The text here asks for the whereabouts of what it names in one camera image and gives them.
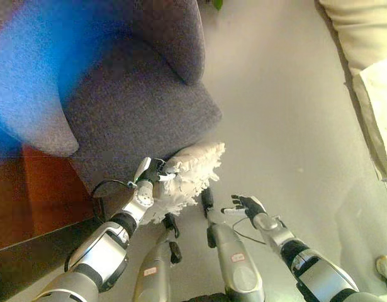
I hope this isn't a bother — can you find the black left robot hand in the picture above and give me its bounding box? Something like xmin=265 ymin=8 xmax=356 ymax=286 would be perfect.
xmin=133 ymin=156 xmax=178 ymax=190

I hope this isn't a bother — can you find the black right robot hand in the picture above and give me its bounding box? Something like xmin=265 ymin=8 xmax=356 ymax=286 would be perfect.
xmin=220 ymin=194 xmax=267 ymax=221

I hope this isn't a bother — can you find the beige pillow with white fringe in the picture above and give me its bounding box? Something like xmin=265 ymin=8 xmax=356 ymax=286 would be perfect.
xmin=139 ymin=141 xmax=227 ymax=226

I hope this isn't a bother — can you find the grey fabric sofa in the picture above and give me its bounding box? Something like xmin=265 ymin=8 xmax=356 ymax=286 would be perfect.
xmin=0 ymin=0 xmax=224 ymax=194

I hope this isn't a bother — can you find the silver right robot leg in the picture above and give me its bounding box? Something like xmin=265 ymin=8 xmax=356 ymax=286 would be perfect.
xmin=201 ymin=187 xmax=266 ymax=302

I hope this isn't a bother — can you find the silver robot leg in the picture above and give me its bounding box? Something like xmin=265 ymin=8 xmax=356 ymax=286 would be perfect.
xmin=201 ymin=187 xmax=266 ymax=302
xmin=132 ymin=213 xmax=183 ymax=302

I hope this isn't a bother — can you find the silver left robot leg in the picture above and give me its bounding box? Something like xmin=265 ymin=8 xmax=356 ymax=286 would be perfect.
xmin=132 ymin=213 xmax=183 ymax=302

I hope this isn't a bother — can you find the red-brown wooden cabinet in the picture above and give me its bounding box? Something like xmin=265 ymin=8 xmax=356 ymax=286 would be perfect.
xmin=0 ymin=144 xmax=109 ymax=302

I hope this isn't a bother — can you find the white cloth sheet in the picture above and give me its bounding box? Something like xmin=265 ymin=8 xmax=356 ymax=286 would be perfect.
xmin=359 ymin=61 xmax=387 ymax=182

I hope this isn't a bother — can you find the beige upholstered couch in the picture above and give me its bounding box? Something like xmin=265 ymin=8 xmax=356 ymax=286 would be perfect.
xmin=315 ymin=0 xmax=387 ymax=182

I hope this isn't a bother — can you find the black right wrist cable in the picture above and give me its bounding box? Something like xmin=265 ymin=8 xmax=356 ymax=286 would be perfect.
xmin=232 ymin=216 xmax=267 ymax=245

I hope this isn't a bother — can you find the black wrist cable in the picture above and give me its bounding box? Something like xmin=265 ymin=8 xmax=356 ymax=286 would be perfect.
xmin=92 ymin=179 xmax=138 ymax=218
xmin=232 ymin=216 xmax=267 ymax=245

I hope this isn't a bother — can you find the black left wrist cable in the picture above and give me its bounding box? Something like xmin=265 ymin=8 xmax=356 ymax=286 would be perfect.
xmin=92 ymin=179 xmax=138 ymax=218

